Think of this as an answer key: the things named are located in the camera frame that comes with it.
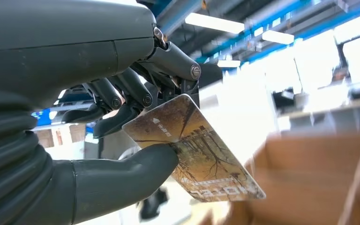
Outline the wooden organizer box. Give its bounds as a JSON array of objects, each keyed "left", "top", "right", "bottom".
[{"left": 229, "top": 132, "right": 360, "bottom": 225}]

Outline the long ceiling light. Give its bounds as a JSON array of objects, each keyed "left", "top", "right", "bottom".
[
  {"left": 184, "top": 12, "right": 245, "bottom": 34},
  {"left": 217, "top": 60, "right": 241, "bottom": 68},
  {"left": 262, "top": 30, "right": 295, "bottom": 45}
]

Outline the brown hotel key card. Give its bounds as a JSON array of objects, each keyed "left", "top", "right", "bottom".
[{"left": 121, "top": 94, "right": 267, "bottom": 203}]

